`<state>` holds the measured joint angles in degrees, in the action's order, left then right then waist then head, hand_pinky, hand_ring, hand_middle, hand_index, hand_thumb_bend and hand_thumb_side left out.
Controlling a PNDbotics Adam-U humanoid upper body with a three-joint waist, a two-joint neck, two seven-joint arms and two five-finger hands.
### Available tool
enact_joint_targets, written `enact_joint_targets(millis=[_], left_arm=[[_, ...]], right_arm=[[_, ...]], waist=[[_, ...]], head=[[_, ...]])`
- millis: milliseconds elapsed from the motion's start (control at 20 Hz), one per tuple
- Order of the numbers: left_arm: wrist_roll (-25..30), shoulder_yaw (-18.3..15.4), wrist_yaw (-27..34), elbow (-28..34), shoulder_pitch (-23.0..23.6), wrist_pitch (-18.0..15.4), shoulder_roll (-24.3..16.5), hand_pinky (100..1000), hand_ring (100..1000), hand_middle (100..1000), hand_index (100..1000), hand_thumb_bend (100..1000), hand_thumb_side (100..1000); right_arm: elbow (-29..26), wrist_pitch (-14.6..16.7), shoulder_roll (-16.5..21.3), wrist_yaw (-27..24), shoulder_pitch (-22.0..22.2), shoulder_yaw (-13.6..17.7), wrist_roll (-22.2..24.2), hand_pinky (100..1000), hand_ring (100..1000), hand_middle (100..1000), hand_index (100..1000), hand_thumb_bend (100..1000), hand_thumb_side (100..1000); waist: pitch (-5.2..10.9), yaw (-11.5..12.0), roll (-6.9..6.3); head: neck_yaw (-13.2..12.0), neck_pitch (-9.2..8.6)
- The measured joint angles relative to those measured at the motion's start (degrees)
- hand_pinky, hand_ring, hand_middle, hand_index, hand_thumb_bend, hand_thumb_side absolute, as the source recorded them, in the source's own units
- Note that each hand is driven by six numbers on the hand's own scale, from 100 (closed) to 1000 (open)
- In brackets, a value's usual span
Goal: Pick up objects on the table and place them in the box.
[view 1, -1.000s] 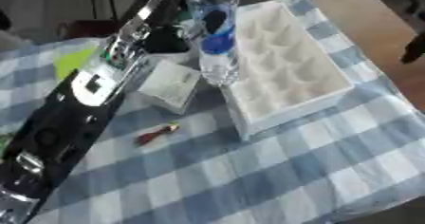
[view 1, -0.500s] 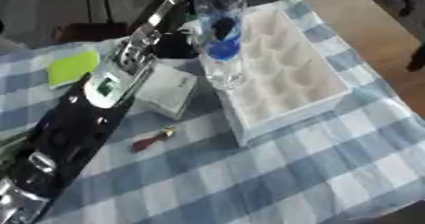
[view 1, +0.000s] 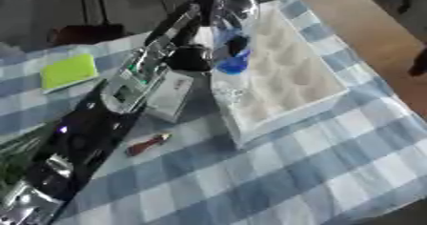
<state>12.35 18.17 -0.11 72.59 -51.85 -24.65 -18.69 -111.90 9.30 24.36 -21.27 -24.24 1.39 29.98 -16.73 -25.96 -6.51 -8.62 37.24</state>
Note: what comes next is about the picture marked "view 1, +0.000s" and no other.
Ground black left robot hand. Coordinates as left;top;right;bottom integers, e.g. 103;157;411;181
145;0;251;72

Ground clear plastic bottle blue label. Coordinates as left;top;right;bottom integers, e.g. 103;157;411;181
207;0;262;109

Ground small white flat box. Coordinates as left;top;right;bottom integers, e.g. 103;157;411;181
145;71;197;124

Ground white foam tray box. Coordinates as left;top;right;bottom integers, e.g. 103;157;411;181
208;0;353;150

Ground small brown red stick toy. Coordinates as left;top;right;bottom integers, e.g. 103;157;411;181
123;133;173;157

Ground black tripod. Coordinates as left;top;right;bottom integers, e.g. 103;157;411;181
73;0;113;27

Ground dark red bag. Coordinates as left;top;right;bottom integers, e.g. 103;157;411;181
47;23;127;47

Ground green rectangular sponge pad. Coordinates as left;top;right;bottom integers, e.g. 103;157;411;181
38;52;102;94

